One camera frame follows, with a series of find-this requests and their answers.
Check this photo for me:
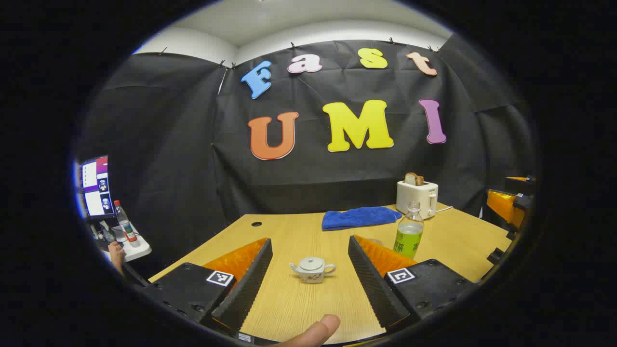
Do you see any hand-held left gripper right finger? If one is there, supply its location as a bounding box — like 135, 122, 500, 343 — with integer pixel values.
348, 235, 479, 334

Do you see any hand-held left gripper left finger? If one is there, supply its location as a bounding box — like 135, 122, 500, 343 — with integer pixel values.
144, 237, 273, 335

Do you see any green label water bottle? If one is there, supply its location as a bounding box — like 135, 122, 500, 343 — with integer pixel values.
393, 201, 425, 260

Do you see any red cap clear bottle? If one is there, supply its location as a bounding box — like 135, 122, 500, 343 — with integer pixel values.
114, 200, 140, 248

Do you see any blue towel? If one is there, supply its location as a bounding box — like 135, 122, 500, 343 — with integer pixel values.
322, 206, 403, 231

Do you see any white toaster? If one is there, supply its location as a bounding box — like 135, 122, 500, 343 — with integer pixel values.
396, 180, 439, 220

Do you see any small white side table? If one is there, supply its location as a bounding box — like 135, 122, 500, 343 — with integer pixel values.
94, 224, 152, 262

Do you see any computer monitor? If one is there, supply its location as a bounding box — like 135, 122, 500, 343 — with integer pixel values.
77, 154, 115, 220

